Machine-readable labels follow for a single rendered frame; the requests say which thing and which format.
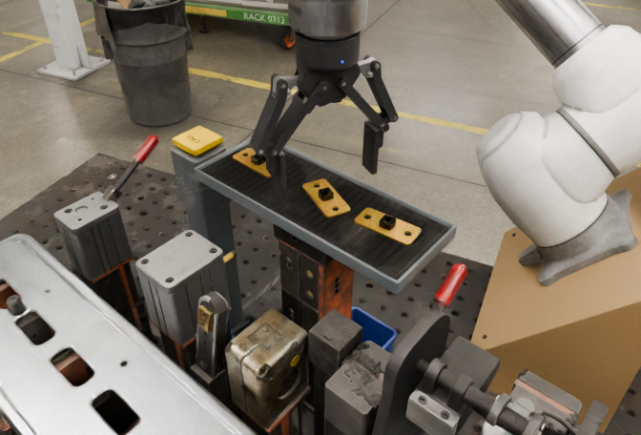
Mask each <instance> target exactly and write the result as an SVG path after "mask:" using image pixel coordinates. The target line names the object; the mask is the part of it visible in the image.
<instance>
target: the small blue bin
mask: <svg viewBox="0 0 641 435"><path fill-rule="evenodd" d="M351 320H352V321H354V322H355V323H357V324H358V325H360V326H361V327H362V328H363V330H362V341H363V342H366V341H372V342H373V343H375V344H377V345H378V346H380V347H381V348H383V349H384V350H386V351H387V352H389V353H390V354H392V350H393V344H394V341H395V340H396V338H397V332H396V331H395V330H394V329H393V328H391V327H389V326H388V325H386V324H384V323H383V322H381V321H379V320H377V319H376V318H374V317H372V316H371V315H369V314H368V313H366V312H364V311H363V310H361V309H360V308H359V307H352V315H351Z"/></svg>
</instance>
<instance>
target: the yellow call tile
mask: <svg viewBox="0 0 641 435"><path fill-rule="evenodd" d="M172 141H173V144H174V145H176V146H177V147H178V148H180V149H182V150H184V151H186V152H188V153H189V154H191V155H194V156H197V155H200V154H202V153H204V152H206V151H208V150H209V149H211V148H213V147H215V146H217V145H218V144H220V143H222V142H223V139H222V136H221V135H218V134H216V133H214V132H212V131H210V130H208V129H206V128H203V127H201V126H197V127H195V128H193V129H192V130H190V131H188V132H185V133H183V134H181V135H178V136H176V137H174V138H172Z"/></svg>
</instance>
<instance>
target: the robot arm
mask: <svg viewBox="0 0 641 435"><path fill-rule="evenodd" d="M495 2H496V3H497V4H498V5H499V6H500V7H501V8H502V10H503V11H504V12H505V13H506V14H507V15H508V16H509V18H510V19H511V20H512V21H513V22H514V23H515V24H516V25H517V27H518V28H519V29H520V30H521V31H522V32H523V33H524V35H525V36H526V37H527V38H528V39H529V40H530V41H531V43H532V44H533V45H534V46H535V47H536V48H537V49H538V51H539V52H540V53H541V54H542V55H543V56H544V57H545V58H546V60H547V61H548V62H549V63H550V64H551V65H552V66H553V68H554V69H555V71H554V72H553V73H552V89H553V90H554V91H555V92H556V94H557V96H558V98H559V100H560V102H561V103H562V105H563V106H562V107H560V108H559V109H558V110H557V111H556V112H553V113H551V114H547V115H545V116H540V115H539V114H538V113H536V112H519V113H517V114H510V115H507V116H505V117H503V118H502V119H500V120H499V121H498V122H497V123H495V124H494V125H493V126H492V127H491V128H490V129H489V130H488V131H487V132H486V133H485V135H484V136H483V137H482V139H481V140H480V142H479V144H478V146H477V157H478V162H479V166H480V169H481V173H482V175H483V178H484V180H485V183H486V186H487V188H488V190H489V191H490V193H491V195H492V197H493V198H494V200H495V201H496V202H497V204H498V205H499V206H500V208H501V209H502V210H503V211H504V213H505V214H506V215H507V216H508V217H509V219H510V220H511V221H512V222H513V223H514V224H515V225H516V226H517V227H518V228H519V229H520V230H521V231H522V232H523V233H524V234H525V235H527V236H528V237H529V238H530V239H531V240H532V241H533V243H532V244H531V245H529V247H528V248H526V249H525V250H524V251H522V252H521V253H520V254H519V255H518V258H517V259H518V260H519V262H520V263H521V264H522V266H525V267H527V266H530V265H533V264H537V263H541V262H542V269H541V272H540V274H539V277H538V280H539V281H540V282H541V284H542V285H543V286H550V285H552V284H553V283H554V282H556V281H557V280H559V279H561V278H563V277H565V276H567V275H570V274H572V273H574V272H577V271H579V270H581V269H583V268H586V267H588V266H590V265H593V264H594V263H596V262H598V261H601V260H603V259H606V258H609V257H611V256H613V255H616V254H620V253H624V252H628V251H629V250H631V249H633V248H634V247H635V246H636V245H637V243H638V239H637V238H636V236H635V235H634V234H633V231H632V223H631V209H630V202H631V198H632V195H631V193H630V192H629V191H628V190H626V189H623V190H620V191H617V192H616V193H614V194H612V195H611V196H608V195H607V194H606V193H605V191H606V189H607V188H608V187H609V185H610V184H611V182H612V181H613V180H614V178H615V177H617V176H619V175H621V174H622V173H624V172H625V171H627V170H628V169H630V168H631V167H633V166H635V165H637V164H638V163H640V162H641V33H639V32H637V31H635V30H634V29H632V28H631V27H628V26H622V25H610V26H608V27H607V28H606V27H605V26H604V25H603V24H602V23H601V22H600V21H599V20H598V19H597V18H596V16H595V15H594V14H593V13H592V12H591V11H590V10H589V9H588V8H587V6H586V5H585V4H584V3H583V2H582V1H581V0H495ZM367 7H368V0H288V22H289V25H290V26H291V28H292V29H294V30H295V43H296V62H297V68H296V71H295V73H294V75H290V76H280V75H279V74H278V73H274V74H273V75H272V76H271V87H270V93H269V95H268V98H267V100H266V103H265V105H264V108H263V110H262V112H261V115H260V117H259V120H258V124H257V126H256V128H255V130H254V133H253V135H252V138H251V140H250V143H249V144H250V146H251V147H252V149H253V150H254V151H255V153H256V154H257V155H259V156H261V155H265V160H266V170H267V171H268V173H269V174H270V175H271V176H272V177H273V179H274V190H275V191H276V192H277V194H278V195H279V197H280V198H281V200H285V199H287V180H286V158H285V153H284V152H283V151H282V148H283V147H284V145H285V144H286V143H287V141H288V140H289V138H290V137H291V136H292V134H293V133H294V131H295V130H296V129H297V128H298V126H299V125H300V123H301V122H302V120H303V119H304V118H305V116H306V115H307V114H310V113H311V112H312V111H313V110H314V108H315V107H316V105H317V106H319V107H322V106H325V105H327V104H329V103H339V102H341V101H342V100H343V99H344V98H346V97H348V98H349V99H350V100H351V101H352V102H353V103H354V104H355V105H356V106H357V107H358V108H359V109H360V110H361V112H362V113H363V114H364V115H365V116H366V117H367V118H368V119H369V120H370V121H371V122H372V123H371V122H370V121H365V122H364V130H363V147H362V166H363V167H364V168H365V169H366V170H367V171H368V172H369V173H370V174H371V175H374V174H376V173H377V169H378V156H379V148H381V147H382V146H383V133H385V132H387V131H388V130H389V125H388V123H390V122H396V121H397V120H398V118H399V117H398V114H397V112H396V110H395V107H394V105H393V103H392V100H391V98H390V96H389V93H388V91H387V89H386V87H385V85H384V83H383V79H382V66H381V63H380V62H379V61H378V60H376V59H375V58H373V57H372V56H371V55H366V56H365V57H364V59H363V61H361V62H358V60H359V57H360V38H361V30H362V29H363V28H364V27H365V25H366V23H367ZM360 73H362V75H363V76H365V78H366V80H367V83H368V85H369V87H370V89H371V91H372V93H373V95H374V97H375V99H376V101H377V103H378V105H379V108H380V110H381V113H379V114H377V112H376V111H375V110H374V109H373V108H372V107H371V106H370V105H369V104H368V103H367V102H366V101H365V100H364V99H363V98H362V96H361V95H360V94H359V93H358V92H357V91H356V89H355V88H354V87H353V85H354V84H355V82H356V81H357V79H358V77H359V76H360ZM295 86H297V87H298V90H297V91H296V93H295V94H294V96H293V98H292V103H291V104H290V106H289V107H288V109H287V110H286V111H285V113H284V114H283V116H282V117H281V119H279V118H280V115H281V113H282V111H283V108H284V106H285V103H286V99H287V95H290V94H291V91H292V89H293V88H294V87H295ZM305 97H306V98H307V101H306V102H304V101H303V99H304V98H305Z"/></svg>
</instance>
